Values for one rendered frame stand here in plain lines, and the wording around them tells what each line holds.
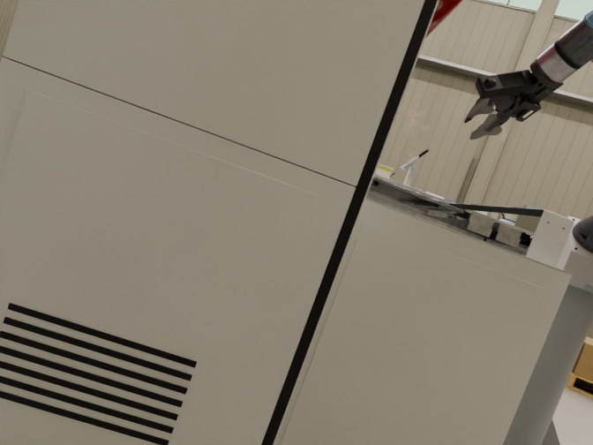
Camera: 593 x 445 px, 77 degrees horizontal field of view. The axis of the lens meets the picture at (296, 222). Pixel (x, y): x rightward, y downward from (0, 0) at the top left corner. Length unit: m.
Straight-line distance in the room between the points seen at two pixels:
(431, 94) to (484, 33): 1.51
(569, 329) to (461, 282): 0.64
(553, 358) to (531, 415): 0.21
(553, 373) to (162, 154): 1.42
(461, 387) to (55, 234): 1.00
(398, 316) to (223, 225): 0.52
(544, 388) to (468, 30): 8.02
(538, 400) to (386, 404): 0.69
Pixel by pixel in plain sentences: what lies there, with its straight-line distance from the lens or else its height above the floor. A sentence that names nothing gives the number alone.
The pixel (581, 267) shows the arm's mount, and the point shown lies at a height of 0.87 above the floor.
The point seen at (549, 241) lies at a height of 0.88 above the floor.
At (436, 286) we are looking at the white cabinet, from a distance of 1.02.
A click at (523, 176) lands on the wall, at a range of 8.48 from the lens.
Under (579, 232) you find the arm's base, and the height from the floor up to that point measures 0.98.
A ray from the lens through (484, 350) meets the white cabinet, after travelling 1.13.
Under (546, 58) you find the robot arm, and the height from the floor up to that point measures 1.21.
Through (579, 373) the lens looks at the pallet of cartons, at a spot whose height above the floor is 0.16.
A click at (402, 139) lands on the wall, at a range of 8.21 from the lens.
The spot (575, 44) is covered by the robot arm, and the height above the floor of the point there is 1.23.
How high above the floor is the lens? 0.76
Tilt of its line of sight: 3 degrees down
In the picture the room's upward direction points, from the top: 20 degrees clockwise
